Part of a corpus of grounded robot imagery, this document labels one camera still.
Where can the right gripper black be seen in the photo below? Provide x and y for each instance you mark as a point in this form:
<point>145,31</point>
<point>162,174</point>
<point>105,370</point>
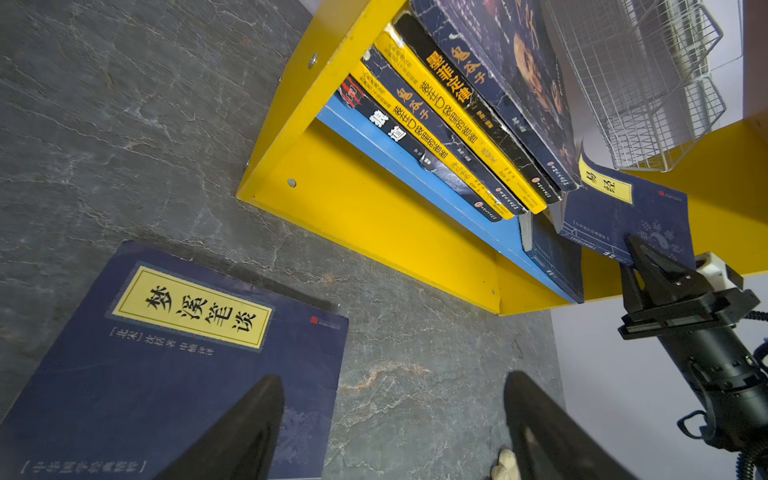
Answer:
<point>673,303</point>

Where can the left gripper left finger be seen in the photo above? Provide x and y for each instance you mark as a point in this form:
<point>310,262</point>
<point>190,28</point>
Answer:
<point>241,444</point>

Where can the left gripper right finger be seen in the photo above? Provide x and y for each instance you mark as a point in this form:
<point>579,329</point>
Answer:
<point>547,442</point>

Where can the blue thread-bound book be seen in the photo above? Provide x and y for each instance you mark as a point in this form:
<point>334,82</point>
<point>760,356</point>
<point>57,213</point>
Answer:
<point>611,205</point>
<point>157,352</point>
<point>559,258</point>

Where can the purple portrait book front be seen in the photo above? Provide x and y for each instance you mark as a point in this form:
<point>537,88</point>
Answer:
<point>504,50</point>

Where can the purple portrait book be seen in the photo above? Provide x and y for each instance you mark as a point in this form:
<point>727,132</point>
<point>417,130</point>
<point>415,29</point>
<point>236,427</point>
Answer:
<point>504,50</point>
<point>389,88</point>

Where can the black book gold lettering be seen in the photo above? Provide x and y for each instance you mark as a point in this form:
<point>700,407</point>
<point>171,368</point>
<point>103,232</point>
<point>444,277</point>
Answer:
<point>460,73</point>

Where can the black wolf cover book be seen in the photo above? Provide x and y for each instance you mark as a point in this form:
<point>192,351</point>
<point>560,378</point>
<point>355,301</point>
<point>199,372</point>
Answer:
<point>354,96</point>

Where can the yellow cartoon cover book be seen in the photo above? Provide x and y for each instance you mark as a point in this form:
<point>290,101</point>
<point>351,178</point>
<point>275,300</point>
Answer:
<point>375,90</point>

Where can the beige leather work glove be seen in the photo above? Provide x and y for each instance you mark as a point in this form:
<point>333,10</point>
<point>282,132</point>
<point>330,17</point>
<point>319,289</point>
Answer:
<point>506,467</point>

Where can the yellow bookshelf pink blue shelves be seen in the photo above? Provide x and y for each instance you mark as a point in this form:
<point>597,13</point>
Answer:
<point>316,164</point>

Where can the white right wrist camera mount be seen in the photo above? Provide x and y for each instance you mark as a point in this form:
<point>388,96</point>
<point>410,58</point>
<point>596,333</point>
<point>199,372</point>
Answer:
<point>718,273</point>

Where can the white wire rack behind shelf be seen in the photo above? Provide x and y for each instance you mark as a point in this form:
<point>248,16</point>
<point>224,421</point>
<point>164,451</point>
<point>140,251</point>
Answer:
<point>644,70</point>

